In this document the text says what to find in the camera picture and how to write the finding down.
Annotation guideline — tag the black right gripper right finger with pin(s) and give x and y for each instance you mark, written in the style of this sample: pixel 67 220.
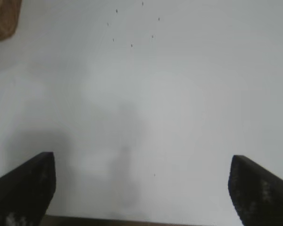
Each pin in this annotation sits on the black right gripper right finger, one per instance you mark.
pixel 261 195

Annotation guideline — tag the tan woven wicker basket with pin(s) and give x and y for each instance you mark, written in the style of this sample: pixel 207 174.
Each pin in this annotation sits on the tan woven wicker basket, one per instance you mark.
pixel 2 18

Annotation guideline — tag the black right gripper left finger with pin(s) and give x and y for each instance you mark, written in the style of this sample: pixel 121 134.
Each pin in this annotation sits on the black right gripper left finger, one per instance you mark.
pixel 21 195

